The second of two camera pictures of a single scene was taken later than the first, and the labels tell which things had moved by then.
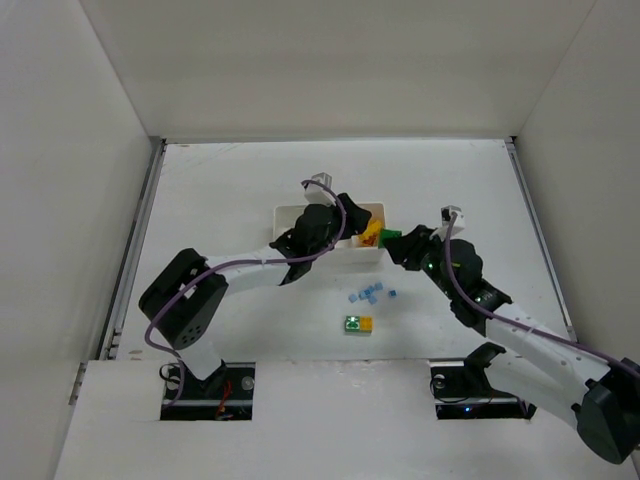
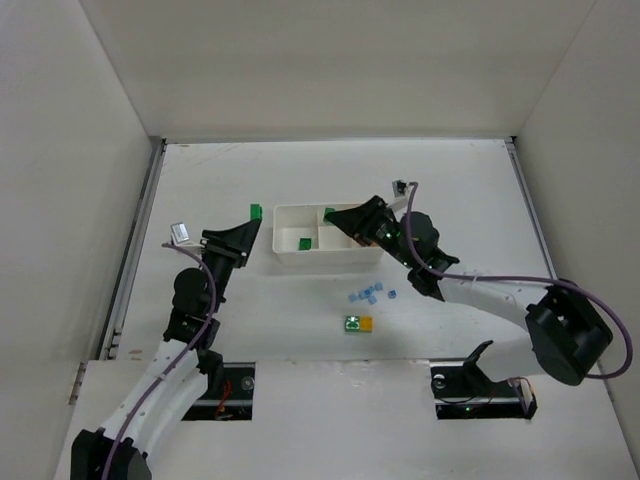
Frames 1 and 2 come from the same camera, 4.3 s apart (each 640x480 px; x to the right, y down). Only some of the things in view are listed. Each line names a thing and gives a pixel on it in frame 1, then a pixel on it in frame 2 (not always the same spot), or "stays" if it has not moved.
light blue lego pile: (367, 293) stays
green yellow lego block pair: (359, 324) stays
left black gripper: (345, 213) → (223, 250)
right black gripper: (406, 246) → (373, 223)
